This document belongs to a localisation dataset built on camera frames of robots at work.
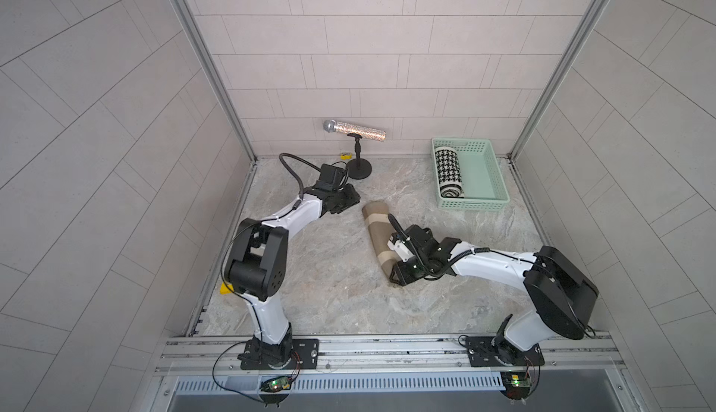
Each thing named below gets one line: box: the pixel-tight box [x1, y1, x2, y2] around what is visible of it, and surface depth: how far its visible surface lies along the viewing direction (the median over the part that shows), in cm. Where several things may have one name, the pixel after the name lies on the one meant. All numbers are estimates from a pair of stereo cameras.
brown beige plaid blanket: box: [361, 201, 403, 279], surface depth 90 cm
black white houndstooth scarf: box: [434, 146, 466, 199], surface depth 105 cm
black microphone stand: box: [346, 133, 372, 180], surface depth 114 cm
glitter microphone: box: [322, 119, 387, 142], surface depth 98 cm
